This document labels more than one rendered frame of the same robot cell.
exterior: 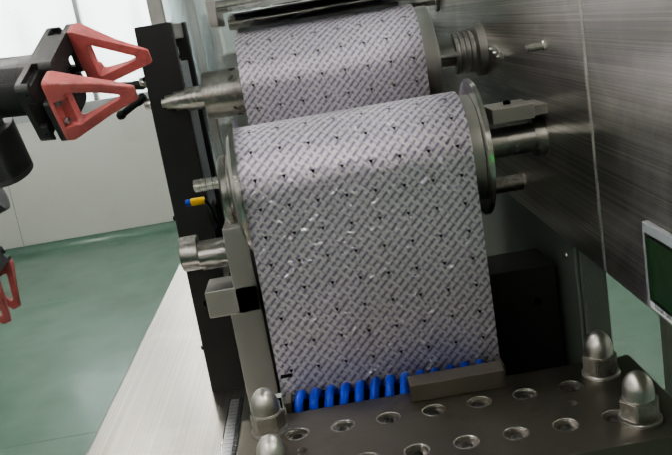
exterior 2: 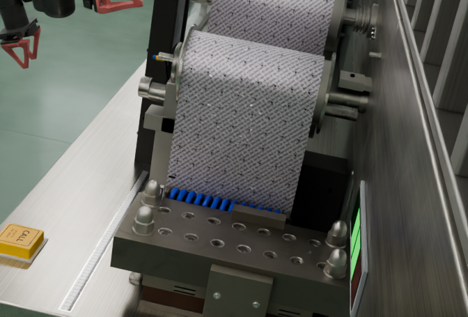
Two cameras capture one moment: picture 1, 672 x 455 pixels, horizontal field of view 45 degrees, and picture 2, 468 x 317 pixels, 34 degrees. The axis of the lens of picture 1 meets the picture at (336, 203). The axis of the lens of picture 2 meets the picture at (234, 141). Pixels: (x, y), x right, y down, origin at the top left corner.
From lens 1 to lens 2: 0.52 m
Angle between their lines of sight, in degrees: 12
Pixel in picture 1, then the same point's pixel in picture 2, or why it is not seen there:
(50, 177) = not seen: outside the picture
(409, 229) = (266, 127)
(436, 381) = (246, 212)
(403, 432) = (216, 231)
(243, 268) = (171, 108)
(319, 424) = (177, 210)
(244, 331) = (159, 141)
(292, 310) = (186, 144)
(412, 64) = (321, 19)
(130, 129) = not seen: outside the picture
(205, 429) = (121, 182)
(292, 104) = (239, 15)
